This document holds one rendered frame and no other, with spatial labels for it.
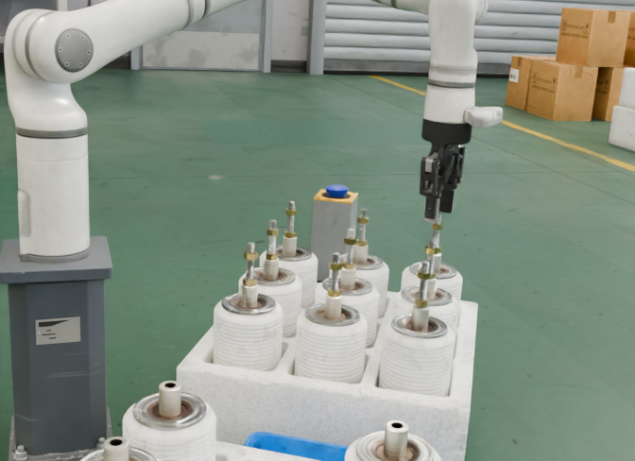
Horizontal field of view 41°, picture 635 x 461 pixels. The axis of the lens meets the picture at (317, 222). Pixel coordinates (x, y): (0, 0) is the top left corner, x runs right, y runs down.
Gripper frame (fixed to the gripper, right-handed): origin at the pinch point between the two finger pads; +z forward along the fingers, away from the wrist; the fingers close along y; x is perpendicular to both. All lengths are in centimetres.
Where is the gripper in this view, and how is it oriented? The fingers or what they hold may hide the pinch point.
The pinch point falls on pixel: (438, 209)
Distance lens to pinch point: 134.0
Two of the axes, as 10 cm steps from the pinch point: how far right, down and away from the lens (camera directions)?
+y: -4.6, 2.2, -8.6
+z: -0.6, 9.6, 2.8
